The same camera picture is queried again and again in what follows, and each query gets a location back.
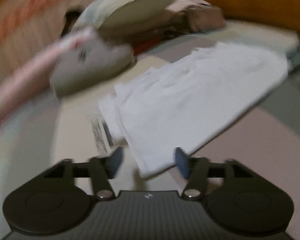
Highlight pink patterned curtain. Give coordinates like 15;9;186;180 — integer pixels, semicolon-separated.
0;0;94;83

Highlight grey round cushion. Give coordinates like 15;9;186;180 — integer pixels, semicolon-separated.
50;37;134;98

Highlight striped pastel pillow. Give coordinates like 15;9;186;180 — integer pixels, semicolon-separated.
71;0;177;38

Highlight black clothes pile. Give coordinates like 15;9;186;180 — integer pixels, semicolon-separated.
61;9;82;37

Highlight patchwork pastel bed sheet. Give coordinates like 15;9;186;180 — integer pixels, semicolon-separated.
0;20;300;239

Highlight pink handbag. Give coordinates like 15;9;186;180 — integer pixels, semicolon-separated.
184;4;226;33

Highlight white long-sleeve shirt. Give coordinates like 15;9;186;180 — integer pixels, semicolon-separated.
87;42;290;178

